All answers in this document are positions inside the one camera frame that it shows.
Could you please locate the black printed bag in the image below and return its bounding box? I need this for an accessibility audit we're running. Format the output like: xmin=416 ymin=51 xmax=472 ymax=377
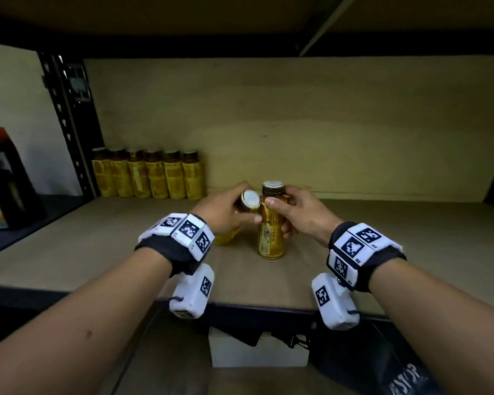
xmin=312 ymin=320 xmax=441 ymax=395

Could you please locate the group of rearranged yellow jars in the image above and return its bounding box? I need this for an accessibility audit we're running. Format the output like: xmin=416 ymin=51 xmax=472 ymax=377
xmin=91 ymin=148 xmax=206 ymax=201

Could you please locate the black marker wrist band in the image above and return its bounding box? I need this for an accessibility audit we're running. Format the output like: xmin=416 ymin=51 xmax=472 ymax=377
xmin=326 ymin=221 xmax=407 ymax=292
xmin=134 ymin=212 xmax=216 ymax=278

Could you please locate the white box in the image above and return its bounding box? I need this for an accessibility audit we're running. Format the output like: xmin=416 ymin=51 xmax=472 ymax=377
xmin=209 ymin=326 xmax=310 ymax=369

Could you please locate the person's left hand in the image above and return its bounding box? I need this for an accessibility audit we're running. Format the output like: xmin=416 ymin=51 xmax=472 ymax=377
xmin=190 ymin=180 xmax=263 ymax=237

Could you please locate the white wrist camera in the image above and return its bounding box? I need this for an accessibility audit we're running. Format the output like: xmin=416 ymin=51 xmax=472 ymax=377
xmin=311 ymin=272 xmax=361 ymax=331
xmin=169 ymin=263 xmax=216 ymax=319

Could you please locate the person's right hand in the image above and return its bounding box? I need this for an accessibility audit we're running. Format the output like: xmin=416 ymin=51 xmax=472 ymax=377
xmin=265 ymin=185 xmax=343 ymax=247

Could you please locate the person's left forearm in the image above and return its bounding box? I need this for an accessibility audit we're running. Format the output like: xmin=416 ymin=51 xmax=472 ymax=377
xmin=0 ymin=247 xmax=173 ymax=395

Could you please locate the person's right forearm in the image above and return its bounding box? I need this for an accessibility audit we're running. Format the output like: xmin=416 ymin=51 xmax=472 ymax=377
xmin=368 ymin=258 xmax=494 ymax=395

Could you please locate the black strap bag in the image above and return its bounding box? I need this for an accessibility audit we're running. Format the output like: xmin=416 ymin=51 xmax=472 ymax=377
xmin=271 ymin=324 xmax=313 ymax=350

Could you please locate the wooden shelf with black frame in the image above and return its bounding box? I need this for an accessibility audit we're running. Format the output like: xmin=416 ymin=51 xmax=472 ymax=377
xmin=0 ymin=0 xmax=494 ymax=395

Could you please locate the black pouch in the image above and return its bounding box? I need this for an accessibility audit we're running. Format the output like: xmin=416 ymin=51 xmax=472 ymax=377
xmin=224 ymin=324 xmax=265 ymax=347

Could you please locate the yellow bottle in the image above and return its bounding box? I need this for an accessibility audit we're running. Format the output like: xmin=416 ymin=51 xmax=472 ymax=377
xmin=213 ymin=189 xmax=261 ymax=246
xmin=257 ymin=180 xmax=289 ymax=261

